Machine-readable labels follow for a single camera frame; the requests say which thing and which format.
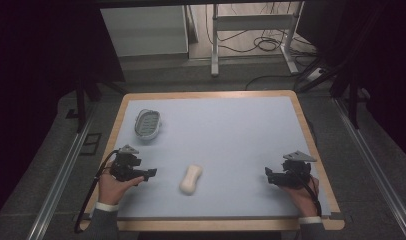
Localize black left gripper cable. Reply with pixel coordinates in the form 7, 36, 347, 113
73, 149, 120, 234

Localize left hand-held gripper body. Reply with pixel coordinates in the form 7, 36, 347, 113
109, 144, 146, 183

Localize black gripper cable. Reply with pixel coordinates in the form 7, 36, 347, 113
293, 169, 323, 218
73, 149, 120, 234

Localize black floor cables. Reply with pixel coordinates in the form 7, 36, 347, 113
204, 2, 319, 68

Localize person's right hand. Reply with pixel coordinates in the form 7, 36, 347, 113
280, 175, 321, 218

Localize white soap bar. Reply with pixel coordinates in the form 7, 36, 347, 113
178, 164, 204, 196

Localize grey soap dish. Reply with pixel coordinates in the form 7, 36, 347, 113
134, 108, 162, 141

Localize light blue table mat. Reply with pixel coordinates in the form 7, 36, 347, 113
113, 96, 332, 219

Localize white metal stand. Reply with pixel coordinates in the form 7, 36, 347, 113
210, 1, 306, 78

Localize white power strip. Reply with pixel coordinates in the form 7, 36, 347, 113
306, 67, 327, 83

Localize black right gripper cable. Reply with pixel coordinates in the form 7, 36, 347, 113
293, 169, 323, 218

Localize person's left hand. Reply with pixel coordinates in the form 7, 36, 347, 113
97, 162, 145, 206

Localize grey cabinet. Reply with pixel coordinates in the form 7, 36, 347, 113
100, 5, 190, 58

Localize black tripod stand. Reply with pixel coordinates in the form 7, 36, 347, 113
293, 49, 372, 130
66, 59, 128, 134

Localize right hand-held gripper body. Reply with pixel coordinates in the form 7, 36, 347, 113
272, 150, 318, 188

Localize metal floor rail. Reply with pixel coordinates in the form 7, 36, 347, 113
26, 109, 96, 240
334, 98, 406, 240

